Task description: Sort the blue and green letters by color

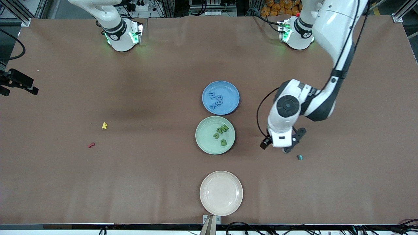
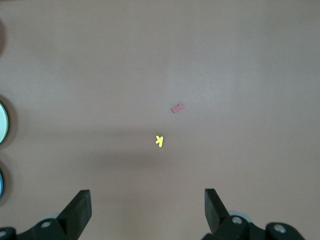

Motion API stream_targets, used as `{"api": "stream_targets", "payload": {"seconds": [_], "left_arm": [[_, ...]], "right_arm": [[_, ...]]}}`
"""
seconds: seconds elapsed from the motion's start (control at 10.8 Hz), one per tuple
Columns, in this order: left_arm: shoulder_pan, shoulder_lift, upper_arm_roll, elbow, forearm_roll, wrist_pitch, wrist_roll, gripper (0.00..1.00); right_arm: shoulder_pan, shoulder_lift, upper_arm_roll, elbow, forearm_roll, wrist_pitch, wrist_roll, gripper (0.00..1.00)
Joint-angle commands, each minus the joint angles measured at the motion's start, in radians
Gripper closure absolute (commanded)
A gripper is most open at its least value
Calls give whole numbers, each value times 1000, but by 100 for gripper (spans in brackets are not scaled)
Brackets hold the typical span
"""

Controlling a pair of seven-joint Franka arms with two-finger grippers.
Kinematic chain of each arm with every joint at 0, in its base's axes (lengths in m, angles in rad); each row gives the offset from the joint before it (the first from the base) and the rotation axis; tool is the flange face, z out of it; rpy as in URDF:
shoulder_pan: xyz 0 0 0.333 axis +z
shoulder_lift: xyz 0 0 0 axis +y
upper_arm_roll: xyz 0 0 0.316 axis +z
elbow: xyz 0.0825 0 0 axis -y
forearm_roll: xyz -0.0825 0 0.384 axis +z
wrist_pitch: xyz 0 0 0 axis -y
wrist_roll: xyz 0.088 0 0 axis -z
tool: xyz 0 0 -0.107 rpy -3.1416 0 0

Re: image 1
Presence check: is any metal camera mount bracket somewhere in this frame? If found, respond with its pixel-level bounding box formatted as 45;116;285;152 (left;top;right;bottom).
202;214;221;235

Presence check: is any black floor cable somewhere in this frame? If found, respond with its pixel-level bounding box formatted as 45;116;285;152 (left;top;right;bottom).
225;221;271;235
397;218;418;234

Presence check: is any brown paper table cover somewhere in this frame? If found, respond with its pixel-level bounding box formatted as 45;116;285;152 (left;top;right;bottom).
0;15;418;226

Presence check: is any blue plate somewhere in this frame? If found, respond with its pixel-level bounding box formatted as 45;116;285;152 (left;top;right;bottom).
202;81;240;116

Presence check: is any aluminium table edge rail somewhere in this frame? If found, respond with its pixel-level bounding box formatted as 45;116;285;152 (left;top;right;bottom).
0;224;418;235

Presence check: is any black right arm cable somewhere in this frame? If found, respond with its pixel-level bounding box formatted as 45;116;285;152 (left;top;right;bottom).
0;29;26;61

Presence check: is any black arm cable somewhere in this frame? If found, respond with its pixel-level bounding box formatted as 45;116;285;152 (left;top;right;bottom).
256;0;371;139
0;29;26;61

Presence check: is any beige plate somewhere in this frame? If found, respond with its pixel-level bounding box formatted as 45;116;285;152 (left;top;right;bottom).
200;171;244;216

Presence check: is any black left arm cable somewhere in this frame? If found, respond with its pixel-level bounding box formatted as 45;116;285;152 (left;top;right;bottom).
256;0;371;139

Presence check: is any white power strip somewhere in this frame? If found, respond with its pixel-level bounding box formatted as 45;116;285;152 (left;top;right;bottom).
129;0;154;12

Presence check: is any aluminium frame post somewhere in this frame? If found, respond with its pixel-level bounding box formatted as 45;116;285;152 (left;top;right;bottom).
392;0;418;23
0;0;49;27

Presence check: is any orange fruit pile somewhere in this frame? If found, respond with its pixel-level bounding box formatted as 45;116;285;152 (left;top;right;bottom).
261;0;301;17

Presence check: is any green plate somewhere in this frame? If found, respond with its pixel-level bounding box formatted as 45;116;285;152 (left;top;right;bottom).
195;116;236;155

